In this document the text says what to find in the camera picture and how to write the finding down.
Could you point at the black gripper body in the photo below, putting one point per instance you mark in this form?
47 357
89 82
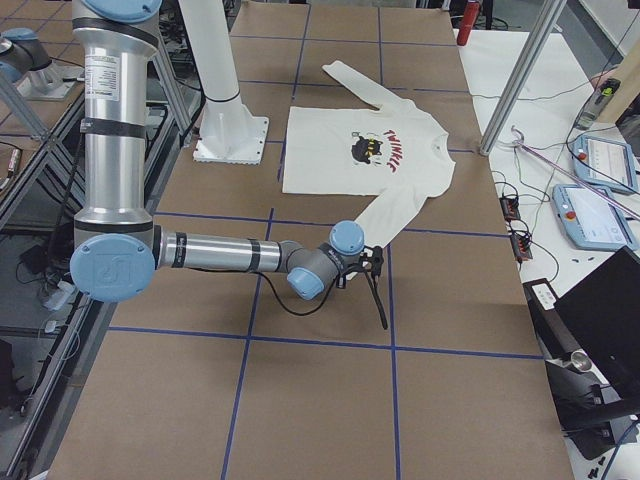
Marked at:
378 255

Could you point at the red bottle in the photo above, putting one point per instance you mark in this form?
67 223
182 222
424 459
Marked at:
467 22

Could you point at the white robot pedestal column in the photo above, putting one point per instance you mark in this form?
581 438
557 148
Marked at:
228 132

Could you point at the aluminium frame post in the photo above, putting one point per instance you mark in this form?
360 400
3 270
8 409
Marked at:
536 40

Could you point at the small black relay board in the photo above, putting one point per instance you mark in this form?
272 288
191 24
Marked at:
510 208

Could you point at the metal stick with hook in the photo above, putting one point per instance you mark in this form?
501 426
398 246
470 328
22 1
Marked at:
519 142

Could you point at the far blue teach pendant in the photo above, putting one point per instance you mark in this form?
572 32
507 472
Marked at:
605 162

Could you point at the black power adapter box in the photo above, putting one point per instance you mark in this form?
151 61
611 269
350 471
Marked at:
545 295

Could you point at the blue teach pendant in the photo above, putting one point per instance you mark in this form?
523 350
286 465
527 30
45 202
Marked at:
605 162
589 221

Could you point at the black laptop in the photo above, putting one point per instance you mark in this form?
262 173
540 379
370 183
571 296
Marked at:
592 337

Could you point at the near blue teach pendant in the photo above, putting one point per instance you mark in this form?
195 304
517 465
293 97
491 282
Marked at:
589 221

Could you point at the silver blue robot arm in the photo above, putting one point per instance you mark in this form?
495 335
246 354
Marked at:
117 244

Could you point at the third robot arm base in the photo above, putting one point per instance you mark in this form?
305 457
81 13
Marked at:
28 66

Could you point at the cream long-sleeve cat shirt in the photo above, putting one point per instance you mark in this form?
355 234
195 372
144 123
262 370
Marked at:
391 150

